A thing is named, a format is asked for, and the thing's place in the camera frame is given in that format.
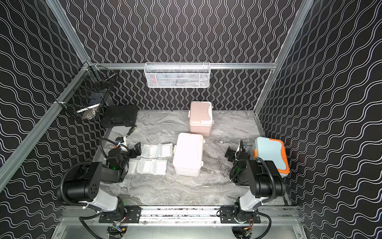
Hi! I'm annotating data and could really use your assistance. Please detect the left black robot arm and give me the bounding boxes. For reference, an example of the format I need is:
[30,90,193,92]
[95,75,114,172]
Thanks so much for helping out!
[57,137,142,215]

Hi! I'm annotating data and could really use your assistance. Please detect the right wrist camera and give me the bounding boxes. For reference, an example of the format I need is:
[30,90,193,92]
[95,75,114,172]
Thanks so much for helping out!
[237,140,247,152]

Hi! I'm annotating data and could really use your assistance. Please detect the black plastic tool case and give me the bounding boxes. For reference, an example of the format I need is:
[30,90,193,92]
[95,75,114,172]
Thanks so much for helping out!
[101,105,138,128]

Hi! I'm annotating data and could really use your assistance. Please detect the white first aid box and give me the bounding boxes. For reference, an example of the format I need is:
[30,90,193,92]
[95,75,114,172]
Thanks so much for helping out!
[173,133,205,177]

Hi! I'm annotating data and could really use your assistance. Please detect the pink first aid box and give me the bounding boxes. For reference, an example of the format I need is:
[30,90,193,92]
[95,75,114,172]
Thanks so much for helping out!
[189,101,214,136]

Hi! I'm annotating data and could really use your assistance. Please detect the black wire wall basket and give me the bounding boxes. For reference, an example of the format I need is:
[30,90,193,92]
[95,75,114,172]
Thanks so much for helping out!
[58,62,117,121]

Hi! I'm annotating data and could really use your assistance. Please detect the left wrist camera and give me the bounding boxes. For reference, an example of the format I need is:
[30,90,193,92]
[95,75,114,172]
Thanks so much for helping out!
[114,136,126,148]

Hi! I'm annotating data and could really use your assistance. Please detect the white wire wall basket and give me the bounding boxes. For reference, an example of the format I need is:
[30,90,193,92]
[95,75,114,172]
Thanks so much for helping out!
[144,62,211,88]

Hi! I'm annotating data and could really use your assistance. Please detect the light blue first aid box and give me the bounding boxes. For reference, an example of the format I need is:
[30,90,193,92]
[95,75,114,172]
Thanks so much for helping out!
[250,137,290,178]

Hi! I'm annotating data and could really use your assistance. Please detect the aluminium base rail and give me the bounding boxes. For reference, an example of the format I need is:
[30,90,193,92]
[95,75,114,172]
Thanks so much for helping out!
[59,205,299,225]

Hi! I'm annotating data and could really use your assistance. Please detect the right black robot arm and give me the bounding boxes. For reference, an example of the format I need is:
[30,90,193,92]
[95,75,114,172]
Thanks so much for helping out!
[225,137,289,214]

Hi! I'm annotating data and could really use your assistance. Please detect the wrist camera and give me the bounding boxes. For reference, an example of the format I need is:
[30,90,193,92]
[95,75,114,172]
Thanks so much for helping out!
[237,140,247,152]
[114,136,126,148]

